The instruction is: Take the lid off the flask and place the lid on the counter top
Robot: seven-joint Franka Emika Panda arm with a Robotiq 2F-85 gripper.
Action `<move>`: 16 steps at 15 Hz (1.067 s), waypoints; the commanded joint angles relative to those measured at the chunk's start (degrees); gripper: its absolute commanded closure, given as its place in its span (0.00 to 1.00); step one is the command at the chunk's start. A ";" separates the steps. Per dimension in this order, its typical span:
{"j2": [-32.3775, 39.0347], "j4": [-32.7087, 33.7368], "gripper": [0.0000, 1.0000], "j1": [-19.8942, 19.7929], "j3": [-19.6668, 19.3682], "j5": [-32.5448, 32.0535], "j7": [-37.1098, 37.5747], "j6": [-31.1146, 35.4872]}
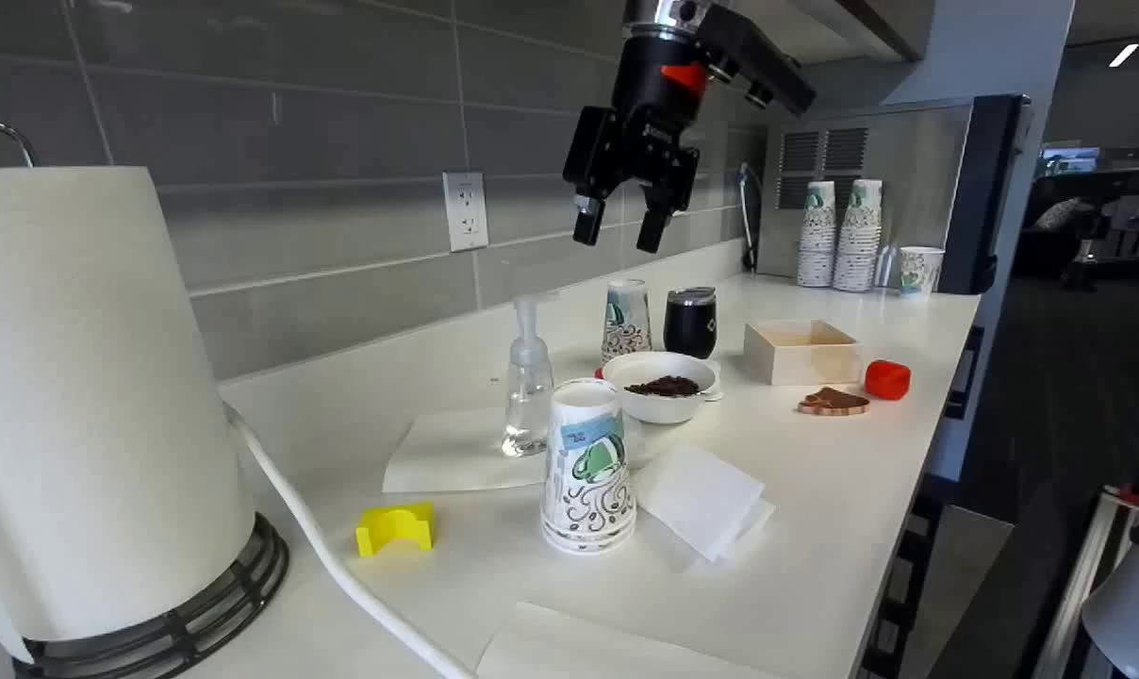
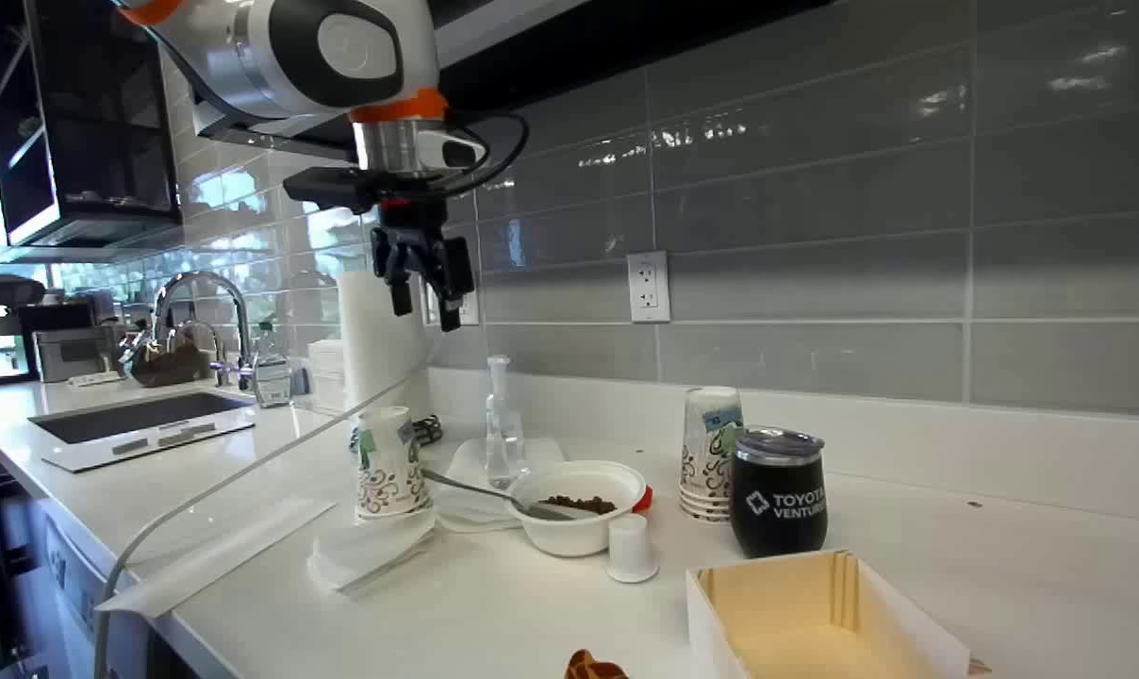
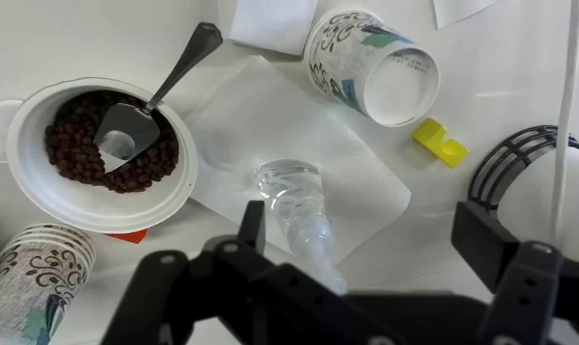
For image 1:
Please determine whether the large printed paper cup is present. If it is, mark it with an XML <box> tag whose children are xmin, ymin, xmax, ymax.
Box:
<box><xmin>538</xmin><ymin>376</ymin><xmax>640</xmax><ymax>557</ymax></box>

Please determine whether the dark food in bowl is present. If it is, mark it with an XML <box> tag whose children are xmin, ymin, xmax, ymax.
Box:
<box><xmin>622</xmin><ymin>375</ymin><xmax>704</xmax><ymax>400</ymax></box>

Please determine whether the light wooden box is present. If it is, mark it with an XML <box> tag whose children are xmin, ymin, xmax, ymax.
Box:
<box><xmin>739</xmin><ymin>317</ymin><xmax>862</xmax><ymax>387</ymax></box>

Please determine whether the black hanging wall tool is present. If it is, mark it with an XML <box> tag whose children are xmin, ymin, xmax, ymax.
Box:
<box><xmin>732</xmin><ymin>158</ymin><xmax>766</xmax><ymax>274</ymax></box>

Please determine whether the folded white napkin stack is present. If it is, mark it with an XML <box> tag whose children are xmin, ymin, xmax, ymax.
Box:
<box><xmin>635</xmin><ymin>443</ymin><xmax>776</xmax><ymax>565</ymax></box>

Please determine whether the flat white napkin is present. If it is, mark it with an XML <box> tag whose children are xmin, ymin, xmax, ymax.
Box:
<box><xmin>380</xmin><ymin>405</ymin><xmax>556</xmax><ymax>497</ymax></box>

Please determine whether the clear pump sanitizer bottle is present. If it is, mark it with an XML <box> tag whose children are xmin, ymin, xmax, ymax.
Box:
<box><xmin>499</xmin><ymin>293</ymin><xmax>558</xmax><ymax>460</ymax></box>

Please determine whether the grey chair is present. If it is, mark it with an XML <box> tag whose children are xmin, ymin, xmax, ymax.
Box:
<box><xmin>1077</xmin><ymin>539</ymin><xmax>1139</xmax><ymax>679</ymax></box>

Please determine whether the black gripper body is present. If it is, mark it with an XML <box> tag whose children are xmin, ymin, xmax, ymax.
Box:
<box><xmin>606</xmin><ymin>25</ymin><xmax>714</xmax><ymax>181</ymax></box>

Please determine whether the white bowl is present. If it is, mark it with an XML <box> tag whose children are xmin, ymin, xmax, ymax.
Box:
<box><xmin>600</xmin><ymin>347</ymin><xmax>723</xmax><ymax>429</ymax></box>

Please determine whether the black flask tumbler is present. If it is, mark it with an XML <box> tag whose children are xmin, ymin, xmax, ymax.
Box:
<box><xmin>662</xmin><ymin>283</ymin><xmax>722</xmax><ymax>363</ymax></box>

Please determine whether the red plastic cap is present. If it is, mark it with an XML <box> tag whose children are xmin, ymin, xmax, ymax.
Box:
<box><xmin>860</xmin><ymin>358</ymin><xmax>914</xmax><ymax>405</ymax></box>

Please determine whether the white paper towel roll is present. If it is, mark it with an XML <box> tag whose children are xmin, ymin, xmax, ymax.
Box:
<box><xmin>0</xmin><ymin>112</ymin><xmax>295</xmax><ymax>679</ymax></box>
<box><xmin>0</xmin><ymin>162</ymin><xmax>261</xmax><ymax>665</ymax></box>

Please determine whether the yellow plastic block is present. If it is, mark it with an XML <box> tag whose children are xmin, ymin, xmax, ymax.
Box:
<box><xmin>349</xmin><ymin>500</ymin><xmax>440</xmax><ymax>562</ymax></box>

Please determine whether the metal stand leg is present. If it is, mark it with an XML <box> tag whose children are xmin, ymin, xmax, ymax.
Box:
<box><xmin>1031</xmin><ymin>482</ymin><xmax>1139</xmax><ymax>679</ymax></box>

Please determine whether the white wall outlet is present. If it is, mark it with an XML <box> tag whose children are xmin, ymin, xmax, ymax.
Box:
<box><xmin>437</xmin><ymin>171</ymin><xmax>490</xmax><ymax>251</ymax></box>

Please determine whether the stack of printed cups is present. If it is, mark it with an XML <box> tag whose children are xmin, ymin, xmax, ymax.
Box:
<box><xmin>794</xmin><ymin>177</ymin><xmax>842</xmax><ymax>293</ymax></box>
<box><xmin>831</xmin><ymin>173</ymin><xmax>887</xmax><ymax>298</ymax></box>

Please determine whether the brown food piece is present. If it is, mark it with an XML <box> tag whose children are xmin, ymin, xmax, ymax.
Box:
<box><xmin>793</xmin><ymin>383</ymin><xmax>875</xmax><ymax>419</ymax></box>

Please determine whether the single printed paper cup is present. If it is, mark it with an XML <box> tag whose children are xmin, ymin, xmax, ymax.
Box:
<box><xmin>896</xmin><ymin>241</ymin><xmax>948</xmax><ymax>303</ymax></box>

